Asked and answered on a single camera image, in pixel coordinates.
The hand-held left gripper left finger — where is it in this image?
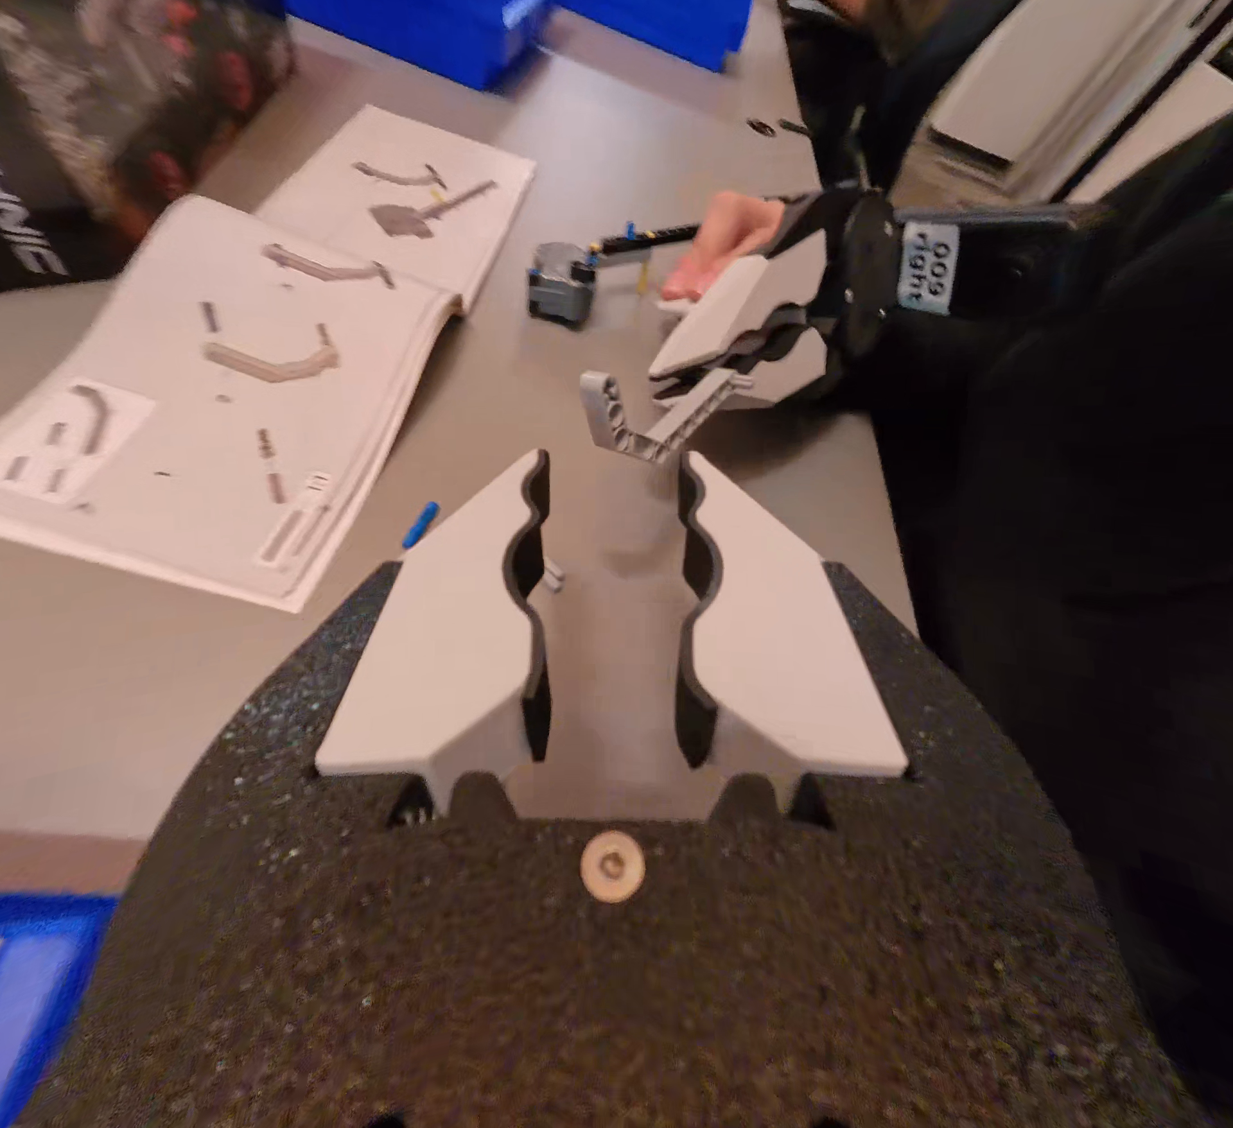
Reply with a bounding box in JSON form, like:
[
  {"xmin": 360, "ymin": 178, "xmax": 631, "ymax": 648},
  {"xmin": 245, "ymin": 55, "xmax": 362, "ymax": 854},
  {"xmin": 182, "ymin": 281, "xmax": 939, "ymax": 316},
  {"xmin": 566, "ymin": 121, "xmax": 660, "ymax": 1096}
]
[{"xmin": 315, "ymin": 450, "xmax": 553, "ymax": 812}]

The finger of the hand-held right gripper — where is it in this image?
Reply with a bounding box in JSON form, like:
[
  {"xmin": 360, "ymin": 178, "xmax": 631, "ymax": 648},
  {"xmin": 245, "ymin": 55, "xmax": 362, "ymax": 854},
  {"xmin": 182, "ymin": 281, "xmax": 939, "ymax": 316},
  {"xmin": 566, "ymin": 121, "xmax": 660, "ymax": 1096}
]
[
  {"xmin": 647, "ymin": 254, "xmax": 821, "ymax": 382},
  {"xmin": 652, "ymin": 324, "xmax": 836, "ymax": 413}
]

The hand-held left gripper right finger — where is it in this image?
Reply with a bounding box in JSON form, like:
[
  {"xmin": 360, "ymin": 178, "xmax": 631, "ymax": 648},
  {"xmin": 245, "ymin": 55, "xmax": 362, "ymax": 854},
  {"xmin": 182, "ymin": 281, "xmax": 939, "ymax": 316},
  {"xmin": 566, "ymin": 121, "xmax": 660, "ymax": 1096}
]
[{"xmin": 675, "ymin": 451, "xmax": 913, "ymax": 811}]

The grey bent beam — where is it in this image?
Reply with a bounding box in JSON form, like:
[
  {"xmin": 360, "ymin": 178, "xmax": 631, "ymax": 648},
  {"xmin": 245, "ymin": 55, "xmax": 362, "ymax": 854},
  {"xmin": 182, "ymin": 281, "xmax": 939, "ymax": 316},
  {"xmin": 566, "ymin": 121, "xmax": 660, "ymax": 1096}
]
[{"xmin": 579, "ymin": 368, "xmax": 759, "ymax": 465}]

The person's right forearm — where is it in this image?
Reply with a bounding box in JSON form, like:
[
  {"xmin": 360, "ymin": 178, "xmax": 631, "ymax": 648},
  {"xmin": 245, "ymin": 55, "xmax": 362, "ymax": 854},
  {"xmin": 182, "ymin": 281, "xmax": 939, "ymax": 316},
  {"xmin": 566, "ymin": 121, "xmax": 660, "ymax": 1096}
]
[{"xmin": 1048, "ymin": 116, "xmax": 1233, "ymax": 362}]

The grey desk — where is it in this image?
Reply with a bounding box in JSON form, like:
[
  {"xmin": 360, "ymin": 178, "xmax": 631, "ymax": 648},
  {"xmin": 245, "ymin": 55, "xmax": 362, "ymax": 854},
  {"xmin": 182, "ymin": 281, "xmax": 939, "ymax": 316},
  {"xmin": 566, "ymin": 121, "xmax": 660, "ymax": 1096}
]
[{"xmin": 0, "ymin": 0, "xmax": 921, "ymax": 899}]

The person's right hand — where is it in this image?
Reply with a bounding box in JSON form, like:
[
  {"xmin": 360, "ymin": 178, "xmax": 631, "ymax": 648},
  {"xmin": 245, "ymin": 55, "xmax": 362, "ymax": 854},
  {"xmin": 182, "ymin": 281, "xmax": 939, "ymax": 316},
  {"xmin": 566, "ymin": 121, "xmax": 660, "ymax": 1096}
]
[{"xmin": 660, "ymin": 191, "xmax": 788, "ymax": 311}]

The grey motor block assembly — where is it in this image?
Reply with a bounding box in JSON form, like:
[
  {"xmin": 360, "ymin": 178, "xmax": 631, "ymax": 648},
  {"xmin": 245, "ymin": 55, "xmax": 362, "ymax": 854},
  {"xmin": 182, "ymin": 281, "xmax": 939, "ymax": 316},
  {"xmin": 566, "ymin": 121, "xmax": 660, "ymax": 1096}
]
[{"xmin": 526, "ymin": 220, "xmax": 701, "ymax": 327}]

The open instruction booklet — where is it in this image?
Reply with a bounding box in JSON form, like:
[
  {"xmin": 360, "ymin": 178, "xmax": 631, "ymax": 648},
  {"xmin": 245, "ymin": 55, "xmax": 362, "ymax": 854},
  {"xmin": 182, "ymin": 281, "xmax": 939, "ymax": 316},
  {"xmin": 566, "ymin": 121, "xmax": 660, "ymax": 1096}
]
[{"xmin": 0, "ymin": 104, "xmax": 538, "ymax": 615}]

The blue parts tray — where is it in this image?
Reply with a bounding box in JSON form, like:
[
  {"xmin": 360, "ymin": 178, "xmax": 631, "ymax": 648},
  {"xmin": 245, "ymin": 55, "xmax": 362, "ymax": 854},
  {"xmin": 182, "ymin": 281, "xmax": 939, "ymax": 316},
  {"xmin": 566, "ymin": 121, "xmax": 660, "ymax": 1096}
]
[{"xmin": 0, "ymin": 891, "xmax": 118, "ymax": 1128}]

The black toy set box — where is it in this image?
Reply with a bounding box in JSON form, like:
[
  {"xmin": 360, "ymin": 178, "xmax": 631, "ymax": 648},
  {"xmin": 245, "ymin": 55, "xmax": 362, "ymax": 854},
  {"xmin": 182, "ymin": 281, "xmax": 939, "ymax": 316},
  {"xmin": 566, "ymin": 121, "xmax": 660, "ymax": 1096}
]
[{"xmin": 0, "ymin": 0, "xmax": 297, "ymax": 293}]

